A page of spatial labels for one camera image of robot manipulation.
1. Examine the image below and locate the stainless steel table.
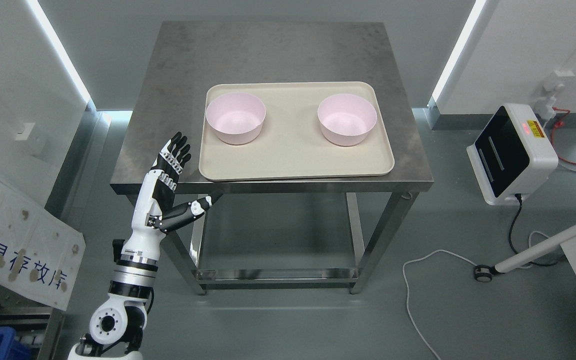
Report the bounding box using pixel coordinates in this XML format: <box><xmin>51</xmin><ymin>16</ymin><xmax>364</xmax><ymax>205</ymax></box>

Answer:
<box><xmin>110</xmin><ymin>21</ymin><xmax>434</xmax><ymax>296</ymax></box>

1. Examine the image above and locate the white wall socket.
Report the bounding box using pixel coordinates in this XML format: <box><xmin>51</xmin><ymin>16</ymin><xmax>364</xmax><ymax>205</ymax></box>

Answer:
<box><xmin>532</xmin><ymin>69</ymin><xmax>576</xmax><ymax>121</ymax></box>

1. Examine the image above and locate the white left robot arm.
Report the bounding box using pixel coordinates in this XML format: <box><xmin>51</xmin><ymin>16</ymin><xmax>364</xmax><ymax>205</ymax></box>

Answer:
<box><xmin>68</xmin><ymin>132</ymin><xmax>222</xmax><ymax>360</ymax></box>

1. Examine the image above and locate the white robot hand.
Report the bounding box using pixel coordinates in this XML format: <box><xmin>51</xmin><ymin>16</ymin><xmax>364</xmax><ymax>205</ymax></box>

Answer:
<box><xmin>123</xmin><ymin>132</ymin><xmax>223</xmax><ymax>249</ymax></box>

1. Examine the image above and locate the white stand leg with caster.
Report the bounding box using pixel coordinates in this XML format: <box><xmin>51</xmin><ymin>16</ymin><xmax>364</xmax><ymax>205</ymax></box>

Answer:
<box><xmin>473</xmin><ymin>225</ymin><xmax>576</xmax><ymax>283</ymax></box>

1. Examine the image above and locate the white black box device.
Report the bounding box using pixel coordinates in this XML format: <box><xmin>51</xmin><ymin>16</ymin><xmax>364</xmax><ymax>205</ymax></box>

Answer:
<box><xmin>466</xmin><ymin>103</ymin><xmax>559</xmax><ymax>206</ymax></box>

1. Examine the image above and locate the beige plastic tray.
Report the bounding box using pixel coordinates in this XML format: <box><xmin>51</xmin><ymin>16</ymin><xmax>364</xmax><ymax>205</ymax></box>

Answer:
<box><xmin>198</xmin><ymin>81</ymin><xmax>395</xmax><ymax>182</ymax></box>

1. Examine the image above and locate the black power cable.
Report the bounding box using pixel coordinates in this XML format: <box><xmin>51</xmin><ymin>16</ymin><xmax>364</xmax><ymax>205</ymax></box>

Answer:
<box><xmin>508</xmin><ymin>194</ymin><xmax>566</xmax><ymax>267</ymax></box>

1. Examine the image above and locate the pink bowl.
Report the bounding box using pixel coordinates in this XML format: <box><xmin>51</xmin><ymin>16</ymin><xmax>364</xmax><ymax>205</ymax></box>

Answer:
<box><xmin>205</xmin><ymin>92</ymin><xmax>267</xmax><ymax>145</ymax></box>
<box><xmin>317</xmin><ymin>93</ymin><xmax>378</xmax><ymax>147</ymax></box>

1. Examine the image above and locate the white sign with blue letters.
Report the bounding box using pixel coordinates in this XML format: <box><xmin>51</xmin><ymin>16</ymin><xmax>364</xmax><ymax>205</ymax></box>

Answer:
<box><xmin>0</xmin><ymin>180</ymin><xmax>86</xmax><ymax>311</ymax></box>

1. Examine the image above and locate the white floor cable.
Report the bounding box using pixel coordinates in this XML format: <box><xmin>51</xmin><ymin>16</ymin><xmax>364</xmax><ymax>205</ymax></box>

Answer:
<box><xmin>402</xmin><ymin>230</ymin><xmax>564</xmax><ymax>360</ymax></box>

